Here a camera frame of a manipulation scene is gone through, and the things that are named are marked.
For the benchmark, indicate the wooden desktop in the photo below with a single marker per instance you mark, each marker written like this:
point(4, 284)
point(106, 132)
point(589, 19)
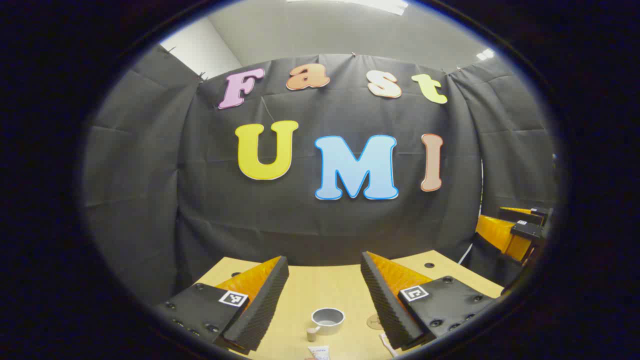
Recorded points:
point(320, 285)

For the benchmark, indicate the black backdrop cloth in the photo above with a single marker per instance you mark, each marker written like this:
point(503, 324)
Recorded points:
point(200, 200)

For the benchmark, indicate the ceiling light panel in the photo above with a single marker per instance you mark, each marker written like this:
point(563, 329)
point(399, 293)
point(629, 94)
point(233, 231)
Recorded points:
point(485, 54)

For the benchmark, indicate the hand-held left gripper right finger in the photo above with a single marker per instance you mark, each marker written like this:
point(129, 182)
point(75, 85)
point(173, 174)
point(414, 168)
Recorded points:
point(385, 305)

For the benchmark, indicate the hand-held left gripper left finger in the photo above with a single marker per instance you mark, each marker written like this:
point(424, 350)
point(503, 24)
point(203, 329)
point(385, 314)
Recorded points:
point(262, 305)

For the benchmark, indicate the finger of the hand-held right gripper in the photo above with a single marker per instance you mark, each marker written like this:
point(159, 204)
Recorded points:
point(500, 235)
point(525, 216)

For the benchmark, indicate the white cup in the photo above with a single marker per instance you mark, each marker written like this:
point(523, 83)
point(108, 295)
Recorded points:
point(328, 324)

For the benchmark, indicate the white toothpaste tube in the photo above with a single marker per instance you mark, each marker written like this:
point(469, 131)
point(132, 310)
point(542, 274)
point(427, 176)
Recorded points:
point(319, 353)

